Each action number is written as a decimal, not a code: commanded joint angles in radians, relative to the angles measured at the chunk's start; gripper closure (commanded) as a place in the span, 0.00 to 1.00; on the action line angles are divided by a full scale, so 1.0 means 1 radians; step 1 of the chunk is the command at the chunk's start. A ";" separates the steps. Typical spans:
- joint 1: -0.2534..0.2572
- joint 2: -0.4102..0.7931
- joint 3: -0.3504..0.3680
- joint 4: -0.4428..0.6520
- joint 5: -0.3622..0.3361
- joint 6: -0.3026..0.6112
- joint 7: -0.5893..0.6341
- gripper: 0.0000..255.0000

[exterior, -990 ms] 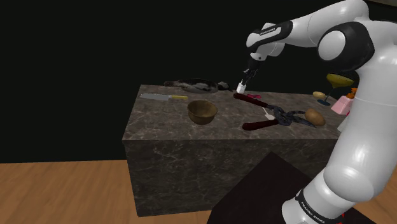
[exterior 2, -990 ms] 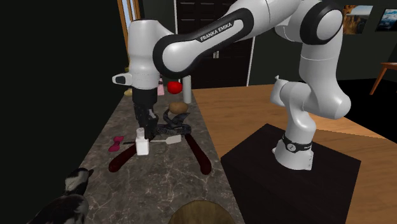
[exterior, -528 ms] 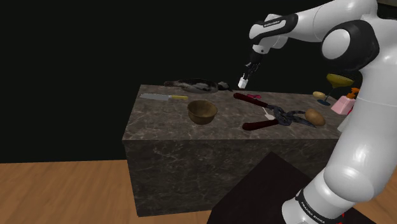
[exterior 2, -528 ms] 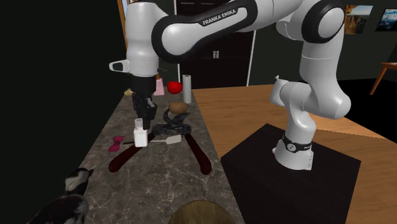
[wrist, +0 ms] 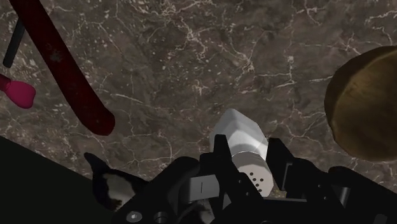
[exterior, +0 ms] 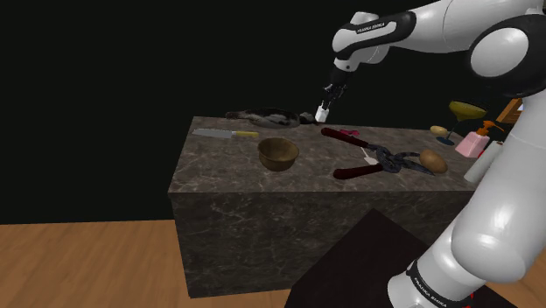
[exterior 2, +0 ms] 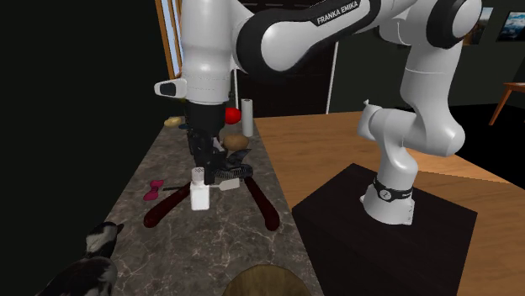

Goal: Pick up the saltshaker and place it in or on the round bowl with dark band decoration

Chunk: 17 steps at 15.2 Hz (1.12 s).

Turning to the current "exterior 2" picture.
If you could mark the red tomato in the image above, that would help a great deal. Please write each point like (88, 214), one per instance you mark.
(232, 116)

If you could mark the brown potato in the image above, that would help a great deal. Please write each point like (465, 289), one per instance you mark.
(236, 142)

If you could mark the white shaker bottle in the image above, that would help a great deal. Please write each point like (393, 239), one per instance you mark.
(199, 199)

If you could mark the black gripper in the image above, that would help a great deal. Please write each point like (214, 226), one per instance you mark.
(204, 117)

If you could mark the round wooden object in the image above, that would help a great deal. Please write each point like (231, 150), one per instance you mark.
(264, 283)

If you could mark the black and white dog figure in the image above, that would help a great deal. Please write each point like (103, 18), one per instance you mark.
(88, 272)

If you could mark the pink bow-shaped object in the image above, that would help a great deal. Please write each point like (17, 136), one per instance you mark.
(153, 190)

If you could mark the wooden framed window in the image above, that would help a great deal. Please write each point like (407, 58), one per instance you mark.
(168, 37)

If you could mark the black robot stand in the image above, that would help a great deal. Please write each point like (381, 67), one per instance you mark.
(369, 254)

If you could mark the wall picture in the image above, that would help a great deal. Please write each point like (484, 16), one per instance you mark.
(512, 25)
(480, 30)

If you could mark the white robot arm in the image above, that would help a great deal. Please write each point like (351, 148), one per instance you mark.
(426, 98)

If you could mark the wooden side table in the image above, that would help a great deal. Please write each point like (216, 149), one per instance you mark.
(508, 88)

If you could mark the white cylinder roll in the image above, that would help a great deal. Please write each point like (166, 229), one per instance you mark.
(247, 117)

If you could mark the small blue object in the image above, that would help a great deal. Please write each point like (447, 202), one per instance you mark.
(183, 126)

